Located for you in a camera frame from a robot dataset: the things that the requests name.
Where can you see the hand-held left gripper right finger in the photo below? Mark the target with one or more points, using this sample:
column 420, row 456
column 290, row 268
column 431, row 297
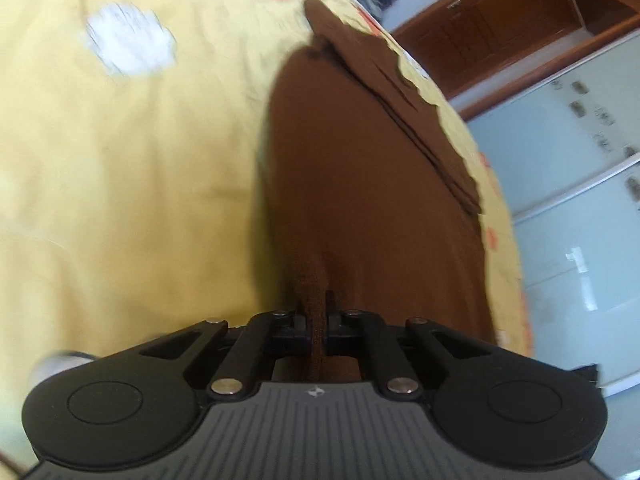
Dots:
column 334, row 332

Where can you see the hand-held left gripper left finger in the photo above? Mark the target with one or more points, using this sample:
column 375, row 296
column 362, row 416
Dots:
column 300, row 332

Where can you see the brown knit garment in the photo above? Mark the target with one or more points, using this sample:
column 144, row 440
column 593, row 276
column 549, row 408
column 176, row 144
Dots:
column 360, row 185

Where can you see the yellow flower print bedsheet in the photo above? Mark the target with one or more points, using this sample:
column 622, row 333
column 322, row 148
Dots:
column 125, row 185

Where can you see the glass wardrobe sliding doors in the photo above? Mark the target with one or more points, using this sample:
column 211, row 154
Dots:
column 575, row 185

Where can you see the brown wooden door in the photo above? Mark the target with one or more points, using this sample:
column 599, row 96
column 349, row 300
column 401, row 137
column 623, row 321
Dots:
column 495, row 15

